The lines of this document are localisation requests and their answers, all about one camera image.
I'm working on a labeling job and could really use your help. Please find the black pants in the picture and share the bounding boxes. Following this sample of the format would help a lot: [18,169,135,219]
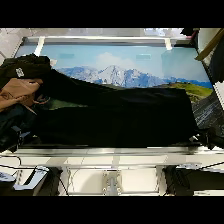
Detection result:
[33,69,201,148]

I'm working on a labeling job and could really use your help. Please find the black garment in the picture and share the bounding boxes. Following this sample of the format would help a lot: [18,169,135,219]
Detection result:
[0,54,54,88]

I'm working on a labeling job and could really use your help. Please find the silver frame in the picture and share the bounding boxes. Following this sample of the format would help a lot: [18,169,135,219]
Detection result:
[0,33,224,197]

